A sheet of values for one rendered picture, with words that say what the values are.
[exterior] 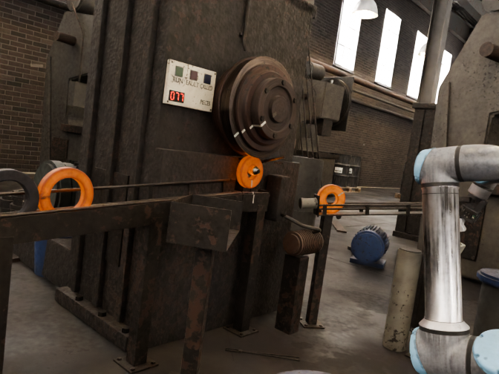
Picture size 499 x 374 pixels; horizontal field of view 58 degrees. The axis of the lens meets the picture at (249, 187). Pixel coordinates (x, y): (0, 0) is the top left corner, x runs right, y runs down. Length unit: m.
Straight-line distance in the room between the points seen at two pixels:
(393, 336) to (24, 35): 6.99
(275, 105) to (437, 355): 1.19
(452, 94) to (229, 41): 2.90
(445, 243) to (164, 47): 1.30
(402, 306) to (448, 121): 2.55
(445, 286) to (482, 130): 3.01
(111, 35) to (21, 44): 5.76
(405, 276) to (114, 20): 1.88
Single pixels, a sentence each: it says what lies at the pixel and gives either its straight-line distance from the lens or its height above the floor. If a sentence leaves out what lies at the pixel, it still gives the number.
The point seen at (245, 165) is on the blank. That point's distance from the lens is 2.11.
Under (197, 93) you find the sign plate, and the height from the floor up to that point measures 1.13.
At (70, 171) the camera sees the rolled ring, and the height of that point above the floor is 0.77.
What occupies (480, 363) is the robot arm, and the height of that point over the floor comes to 0.41.
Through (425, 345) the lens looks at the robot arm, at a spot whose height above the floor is 0.39.
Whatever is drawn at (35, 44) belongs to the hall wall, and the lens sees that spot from 8.13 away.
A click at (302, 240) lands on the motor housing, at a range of 2.27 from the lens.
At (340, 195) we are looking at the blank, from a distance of 2.47.
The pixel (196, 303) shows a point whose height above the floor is 0.35.
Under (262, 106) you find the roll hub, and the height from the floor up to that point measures 1.11.
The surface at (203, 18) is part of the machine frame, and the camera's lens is 2.09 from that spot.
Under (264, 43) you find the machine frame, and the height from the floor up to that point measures 1.45.
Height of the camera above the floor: 0.94
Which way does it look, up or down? 5 degrees down
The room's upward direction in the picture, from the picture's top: 8 degrees clockwise
